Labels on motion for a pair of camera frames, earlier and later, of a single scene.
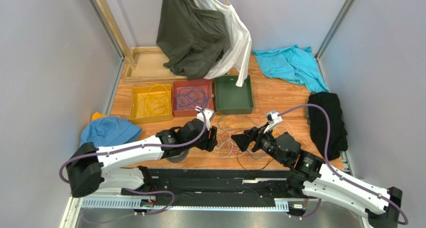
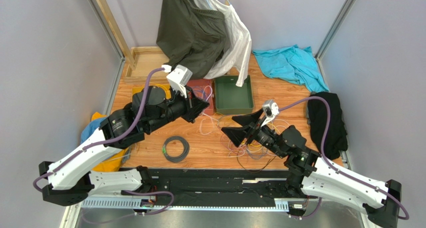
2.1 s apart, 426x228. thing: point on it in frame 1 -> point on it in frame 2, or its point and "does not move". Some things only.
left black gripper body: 201,143 -> 179,106
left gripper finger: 212,142 -> 198,106
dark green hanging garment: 194,40 does not move
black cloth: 338,135 does not move
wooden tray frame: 149,62 does not move
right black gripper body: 252,138 does not move
